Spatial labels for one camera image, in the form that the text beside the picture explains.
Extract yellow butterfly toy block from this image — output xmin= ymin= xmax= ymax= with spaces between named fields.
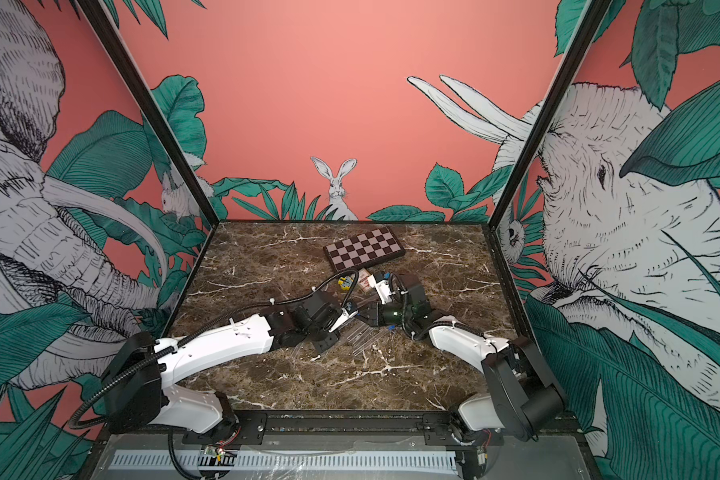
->
xmin=337 ymin=275 xmax=354 ymax=292

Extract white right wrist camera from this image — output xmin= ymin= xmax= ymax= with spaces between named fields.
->
xmin=369 ymin=273 xmax=393 ymax=305

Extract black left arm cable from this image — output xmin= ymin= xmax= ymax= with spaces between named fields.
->
xmin=65 ymin=268 xmax=361 ymax=430

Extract white perforated strip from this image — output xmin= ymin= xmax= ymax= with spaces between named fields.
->
xmin=107 ymin=449 xmax=460 ymax=474

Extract black corner frame post left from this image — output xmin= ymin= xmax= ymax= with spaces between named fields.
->
xmin=76 ymin=0 xmax=220 ymax=228

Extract playing card box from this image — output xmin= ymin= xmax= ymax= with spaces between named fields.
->
xmin=358 ymin=269 xmax=377 ymax=293

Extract black corner frame post right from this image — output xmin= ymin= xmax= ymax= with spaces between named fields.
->
xmin=488 ymin=0 xmax=611 ymax=232

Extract folding chess board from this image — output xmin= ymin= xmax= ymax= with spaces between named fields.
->
xmin=323 ymin=226 xmax=406 ymax=273

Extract black corner frame post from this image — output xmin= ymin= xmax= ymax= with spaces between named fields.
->
xmin=76 ymin=0 xmax=220 ymax=228
xmin=488 ymin=0 xmax=611 ymax=232

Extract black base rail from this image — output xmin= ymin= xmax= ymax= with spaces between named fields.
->
xmin=95 ymin=409 xmax=583 ymax=448

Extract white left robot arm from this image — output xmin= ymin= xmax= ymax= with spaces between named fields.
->
xmin=102 ymin=291 xmax=357 ymax=444

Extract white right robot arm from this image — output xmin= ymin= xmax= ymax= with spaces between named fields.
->
xmin=352 ymin=274 xmax=568 ymax=446

